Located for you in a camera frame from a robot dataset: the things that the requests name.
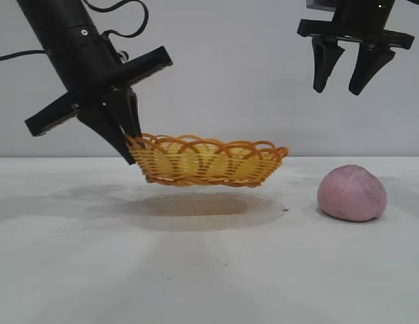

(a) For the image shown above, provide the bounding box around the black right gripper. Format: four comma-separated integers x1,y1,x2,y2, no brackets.
297,0,416,97

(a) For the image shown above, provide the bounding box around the yellow woven plastic basket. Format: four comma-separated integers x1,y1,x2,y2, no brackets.
124,132,289,188

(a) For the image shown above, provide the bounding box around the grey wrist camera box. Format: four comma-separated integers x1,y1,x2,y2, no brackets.
305,0,336,11

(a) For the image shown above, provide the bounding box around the black cable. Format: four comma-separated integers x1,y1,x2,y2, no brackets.
82,0,151,38
0,50,48,63

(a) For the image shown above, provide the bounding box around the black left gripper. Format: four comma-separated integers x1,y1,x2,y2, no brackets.
25,33,173,166

